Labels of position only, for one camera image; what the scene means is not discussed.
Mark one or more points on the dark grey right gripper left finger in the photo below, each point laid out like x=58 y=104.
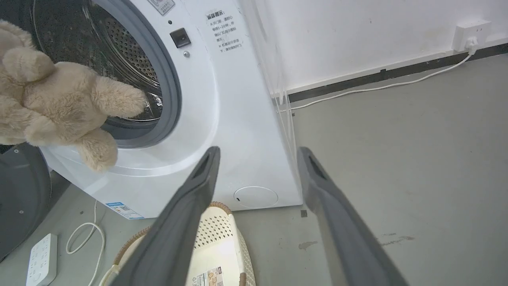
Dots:
x=174 y=234

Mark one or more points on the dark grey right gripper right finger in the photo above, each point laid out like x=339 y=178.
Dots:
x=345 y=234

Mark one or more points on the beige plush teddy bear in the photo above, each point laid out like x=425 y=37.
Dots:
x=59 y=105

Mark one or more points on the cream perforated laundry basket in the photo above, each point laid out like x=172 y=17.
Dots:
x=220 y=250

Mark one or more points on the white front-load washing machine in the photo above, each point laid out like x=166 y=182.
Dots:
x=222 y=115

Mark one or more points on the grey washing machine door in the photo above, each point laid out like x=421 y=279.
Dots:
x=20 y=194

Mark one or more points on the white power strip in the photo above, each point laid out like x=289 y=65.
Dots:
x=42 y=260

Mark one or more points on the white wall socket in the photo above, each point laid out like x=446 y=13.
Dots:
x=471 y=35

